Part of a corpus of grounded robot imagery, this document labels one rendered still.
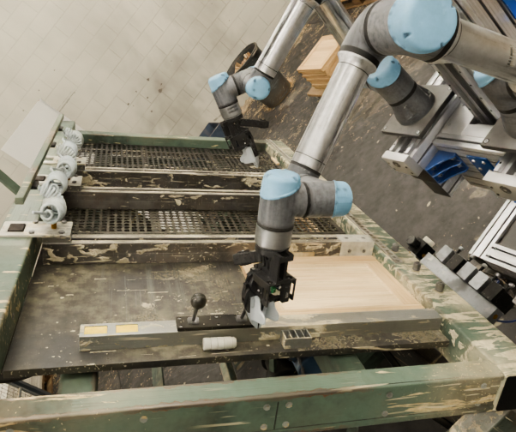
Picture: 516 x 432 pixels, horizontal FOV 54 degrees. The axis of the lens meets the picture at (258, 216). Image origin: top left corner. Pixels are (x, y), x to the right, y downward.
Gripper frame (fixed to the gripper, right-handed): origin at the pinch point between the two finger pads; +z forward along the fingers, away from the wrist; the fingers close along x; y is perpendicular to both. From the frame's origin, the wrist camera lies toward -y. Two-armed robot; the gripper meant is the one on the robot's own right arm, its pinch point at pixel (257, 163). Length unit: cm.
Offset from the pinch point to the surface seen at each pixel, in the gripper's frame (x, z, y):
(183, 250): 26.4, 6.6, 41.0
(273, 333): 70, 20, 33
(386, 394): 96, 31, 21
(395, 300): 61, 39, -6
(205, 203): -16.6, 10.1, 21.9
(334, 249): 32.0, 30.2, -4.6
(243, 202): -14.8, 16.8, 7.5
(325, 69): -238, 23, -161
